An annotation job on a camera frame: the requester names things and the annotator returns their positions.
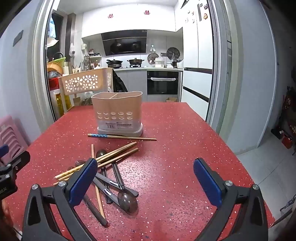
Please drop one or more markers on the black wok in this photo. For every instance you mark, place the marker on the black wok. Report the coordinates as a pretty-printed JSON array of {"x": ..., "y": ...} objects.
[{"x": 114, "y": 62}]

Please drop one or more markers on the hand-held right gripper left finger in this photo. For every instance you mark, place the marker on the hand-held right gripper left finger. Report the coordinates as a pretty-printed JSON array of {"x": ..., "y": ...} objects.
[{"x": 83, "y": 180}]

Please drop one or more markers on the red box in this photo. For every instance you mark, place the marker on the red box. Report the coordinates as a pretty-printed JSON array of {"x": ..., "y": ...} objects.
[{"x": 288, "y": 141}]

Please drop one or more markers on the grey sliding door frame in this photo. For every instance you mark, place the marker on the grey sliding door frame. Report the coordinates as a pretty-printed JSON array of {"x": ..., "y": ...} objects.
[{"x": 37, "y": 69}]

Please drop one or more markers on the large round wall trivet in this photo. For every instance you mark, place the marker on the large round wall trivet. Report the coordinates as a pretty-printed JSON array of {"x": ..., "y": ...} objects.
[{"x": 173, "y": 52}]

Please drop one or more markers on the small round wall trivet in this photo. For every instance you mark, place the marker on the small round wall trivet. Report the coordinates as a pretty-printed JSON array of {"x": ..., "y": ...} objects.
[{"x": 153, "y": 56}]

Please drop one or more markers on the dark grey spoon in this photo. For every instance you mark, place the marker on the dark grey spoon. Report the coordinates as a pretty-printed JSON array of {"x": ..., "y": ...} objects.
[
  {"x": 108, "y": 193},
  {"x": 79, "y": 163},
  {"x": 101, "y": 153},
  {"x": 127, "y": 202},
  {"x": 97, "y": 213}
]

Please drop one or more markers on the dark pot with lid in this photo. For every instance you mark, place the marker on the dark pot with lid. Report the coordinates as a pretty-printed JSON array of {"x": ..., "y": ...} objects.
[{"x": 136, "y": 61}]

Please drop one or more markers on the spice rack with bottles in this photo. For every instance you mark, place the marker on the spice rack with bottles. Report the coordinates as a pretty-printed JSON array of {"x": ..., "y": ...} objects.
[{"x": 92, "y": 62}]

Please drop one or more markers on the yellow oil bottle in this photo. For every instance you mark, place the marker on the yellow oil bottle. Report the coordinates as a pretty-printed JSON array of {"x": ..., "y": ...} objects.
[{"x": 60, "y": 102}]

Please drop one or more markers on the black plastic bag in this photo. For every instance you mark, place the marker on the black plastic bag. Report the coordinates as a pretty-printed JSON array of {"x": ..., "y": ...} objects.
[{"x": 119, "y": 83}]

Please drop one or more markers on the hanging white plastic bag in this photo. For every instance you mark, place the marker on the hanging white plastic bag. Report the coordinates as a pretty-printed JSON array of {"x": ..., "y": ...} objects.
[{"x": 72, "y": 52}]

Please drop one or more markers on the white steamer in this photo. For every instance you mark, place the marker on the white steamer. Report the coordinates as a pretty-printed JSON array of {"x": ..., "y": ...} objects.
[{"x": 159, "y": 63}]

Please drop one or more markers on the red basin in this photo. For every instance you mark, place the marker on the red basin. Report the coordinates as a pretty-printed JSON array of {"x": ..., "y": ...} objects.
[{"x": 54, "y": 84}]

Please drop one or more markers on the beige plastic utensil holder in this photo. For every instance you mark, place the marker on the beige plastic utensil holder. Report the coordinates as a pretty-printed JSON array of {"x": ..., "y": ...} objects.
[{"x": 115, "y": 104}]

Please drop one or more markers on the blue patterned chopstick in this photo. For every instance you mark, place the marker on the blue patterned chopstick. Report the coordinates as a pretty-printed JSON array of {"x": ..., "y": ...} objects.
[{"x": 97, "y": 135}]

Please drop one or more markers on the metal bowl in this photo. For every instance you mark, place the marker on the metal bowl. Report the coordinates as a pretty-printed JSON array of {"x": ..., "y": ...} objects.
[{"x": 53, "y": 75}]

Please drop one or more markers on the orange basin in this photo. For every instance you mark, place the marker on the orange basin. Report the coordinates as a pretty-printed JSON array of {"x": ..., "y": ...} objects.
[{"x": 54, "y": 68}]

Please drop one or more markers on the cardboard box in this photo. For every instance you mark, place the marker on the cardboard box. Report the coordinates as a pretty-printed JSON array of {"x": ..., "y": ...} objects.
[{"x": 171, "y": 100}]

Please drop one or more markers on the dark wall switch panel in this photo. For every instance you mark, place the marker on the dark wall switch panel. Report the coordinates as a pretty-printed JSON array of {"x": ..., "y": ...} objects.
[{"x": 18, "y": 37}]

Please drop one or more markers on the black built-in oven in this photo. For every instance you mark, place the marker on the black built-in oven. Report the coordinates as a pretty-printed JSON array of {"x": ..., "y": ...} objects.
[{"x": 161, "y": 85}]

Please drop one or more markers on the beige flower-cutout storage rack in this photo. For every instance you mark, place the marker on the beige flower-cutout storage rack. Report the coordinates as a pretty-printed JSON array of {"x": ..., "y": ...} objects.
[{"x": 81, "y": 81}]

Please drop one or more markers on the white refrigerator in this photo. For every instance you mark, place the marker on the white refrigerator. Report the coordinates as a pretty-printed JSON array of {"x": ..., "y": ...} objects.
[{"x": 196, "y": 46}]

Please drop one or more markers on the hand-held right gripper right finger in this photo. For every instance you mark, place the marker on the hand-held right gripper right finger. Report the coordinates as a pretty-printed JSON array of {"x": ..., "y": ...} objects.
[{"x": 205, "y": 183}]

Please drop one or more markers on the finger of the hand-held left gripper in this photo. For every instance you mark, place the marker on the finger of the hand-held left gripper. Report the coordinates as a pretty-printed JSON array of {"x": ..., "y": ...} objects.
[
  {"x": 3, "y": 151},
  {"x": 20, "y": 160}
]

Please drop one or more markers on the black range hood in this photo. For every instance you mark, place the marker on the black range hood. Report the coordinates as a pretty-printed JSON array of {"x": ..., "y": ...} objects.
[{"x": 124, "y": 44}]

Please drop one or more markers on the group of fridge magnets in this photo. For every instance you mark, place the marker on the group of fridge magnets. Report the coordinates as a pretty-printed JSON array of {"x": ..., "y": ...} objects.
[{"x": 205, "y": 15}]

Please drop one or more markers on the hanging blue packet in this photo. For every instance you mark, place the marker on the hanging blue packet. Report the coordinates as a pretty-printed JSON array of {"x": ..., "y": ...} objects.
[{"x": 51, "y": 27}]

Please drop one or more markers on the green plastic basket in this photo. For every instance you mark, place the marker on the green plastic basket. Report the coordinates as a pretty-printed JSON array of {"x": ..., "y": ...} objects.
[{"x": 57, "y": 62}]

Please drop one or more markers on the pink plastic stool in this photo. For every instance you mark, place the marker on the pink plastic stool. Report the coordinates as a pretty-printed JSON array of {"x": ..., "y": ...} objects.
[{"x": 11, "y": 136}]

